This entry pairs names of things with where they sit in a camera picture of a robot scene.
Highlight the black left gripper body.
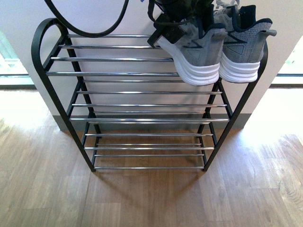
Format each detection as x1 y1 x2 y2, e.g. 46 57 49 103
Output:
147 0 204 47

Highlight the grey sneaker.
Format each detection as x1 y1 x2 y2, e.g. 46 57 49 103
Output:
214 0 277 83
157 4 227 86

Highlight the black metal shoe rack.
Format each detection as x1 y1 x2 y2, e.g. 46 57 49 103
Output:
31 18 257 172

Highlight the black cable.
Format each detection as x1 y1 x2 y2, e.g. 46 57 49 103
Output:
44 0 130 38

